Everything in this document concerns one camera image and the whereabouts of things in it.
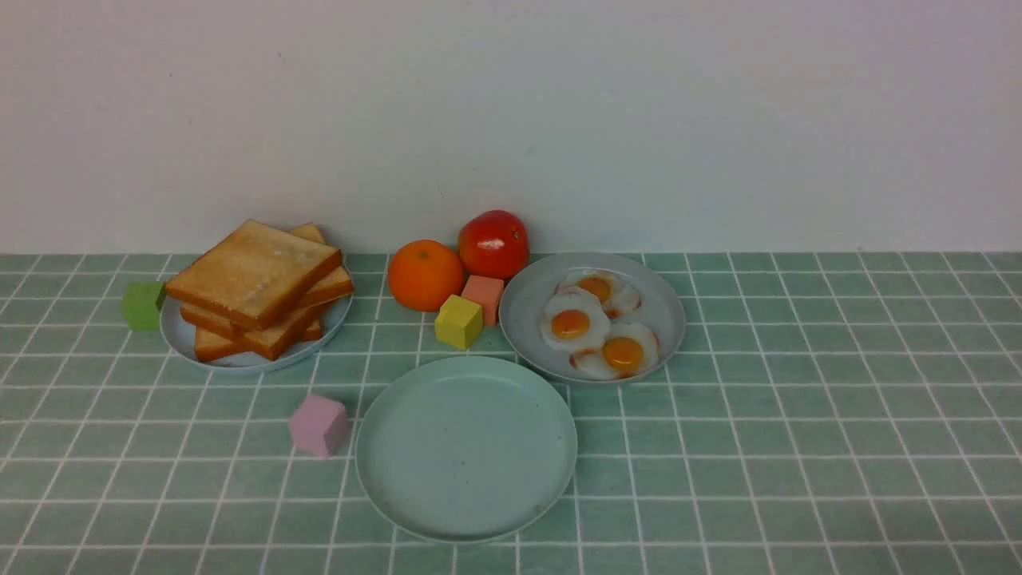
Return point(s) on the toast slice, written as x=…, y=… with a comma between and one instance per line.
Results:
x=271, y=344
x=202, y=318
x=255, y=276
x=336, y=285

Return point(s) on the fried egg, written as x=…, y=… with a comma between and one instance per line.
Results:
x=617, y=297
x=629, y=350
x=573, y=321

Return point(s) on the grey egg plate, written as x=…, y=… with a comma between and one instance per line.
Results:
x=525, y=296

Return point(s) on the salmon pink cube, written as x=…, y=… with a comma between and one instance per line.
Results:
x=486, y=292

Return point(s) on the red tomato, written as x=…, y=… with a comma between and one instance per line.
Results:
x=494, y=244

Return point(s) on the yellow cube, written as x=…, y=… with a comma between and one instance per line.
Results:
x=459, y=322

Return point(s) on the orange fruit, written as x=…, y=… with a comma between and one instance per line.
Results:
x=423, y=274

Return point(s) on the green centre plate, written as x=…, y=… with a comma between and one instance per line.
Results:
x=466, y=449

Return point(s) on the grey bread plate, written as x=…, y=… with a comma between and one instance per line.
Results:
x=180, y=336

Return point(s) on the green cube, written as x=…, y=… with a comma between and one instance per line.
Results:
x=141, y=305

